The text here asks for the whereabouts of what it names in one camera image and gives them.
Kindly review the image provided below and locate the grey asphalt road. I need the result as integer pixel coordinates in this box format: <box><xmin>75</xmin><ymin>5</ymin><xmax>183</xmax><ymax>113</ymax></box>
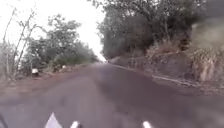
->
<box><xmin>0</xmin><ymin>62</ymin><xmax>224</xmax><ymax>128</ymax></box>

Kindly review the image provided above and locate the white-topped marker stone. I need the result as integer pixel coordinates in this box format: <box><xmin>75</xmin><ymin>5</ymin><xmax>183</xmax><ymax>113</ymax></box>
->
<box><xmin>31</xmin><ymin>68</ymin><xmax>40</xmax><ymax>78</ymax></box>

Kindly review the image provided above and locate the robot's own part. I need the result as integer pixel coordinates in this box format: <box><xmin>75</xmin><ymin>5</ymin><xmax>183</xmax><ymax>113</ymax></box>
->
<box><xmin>69</xmin><ymin>120</ymin><xmax>81</xmax><ymax>128</ymax></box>
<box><xmin>142</xmin><ymin>120</ymin><xmax>153</xmax><ymax>128</ymax></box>

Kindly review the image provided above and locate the row of dark trees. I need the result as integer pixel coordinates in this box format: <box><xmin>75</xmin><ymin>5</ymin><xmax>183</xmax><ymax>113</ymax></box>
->
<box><xmin>88</xmin><ymin>0</ymin><xmax>224</xmax><ymax>61</ymax></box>

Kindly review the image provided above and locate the row of leafy trees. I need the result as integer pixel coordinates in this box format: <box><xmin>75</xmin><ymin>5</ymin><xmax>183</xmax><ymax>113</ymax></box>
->
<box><xmin>0</xmin><ymin>6</ymin><xmax>101</xmax><ymax>80</ymax></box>

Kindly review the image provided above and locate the overgrown earth bank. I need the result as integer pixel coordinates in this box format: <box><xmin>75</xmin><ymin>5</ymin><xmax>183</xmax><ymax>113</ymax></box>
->
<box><xmin>108</xmin><ymin>19</ymin><xmax>224</xmax><ymax>88</ymax></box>

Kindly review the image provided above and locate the brown dirt verge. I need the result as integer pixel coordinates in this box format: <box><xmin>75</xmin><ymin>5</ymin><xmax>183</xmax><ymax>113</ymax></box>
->
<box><xmin>0</xmin><ymin>64</ymin><xmax>92</xmax><ymax>98</ymax></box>

